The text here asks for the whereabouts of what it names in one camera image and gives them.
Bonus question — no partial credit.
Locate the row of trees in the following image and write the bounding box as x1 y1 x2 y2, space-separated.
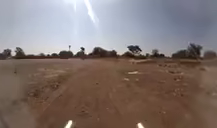
0 42 217 61

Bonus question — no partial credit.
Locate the robot's own part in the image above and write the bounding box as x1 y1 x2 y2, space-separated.
64 119 74 128
136 122 146 128

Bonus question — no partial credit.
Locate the brown dirt ground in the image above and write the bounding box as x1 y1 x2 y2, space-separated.
0 57 217 128

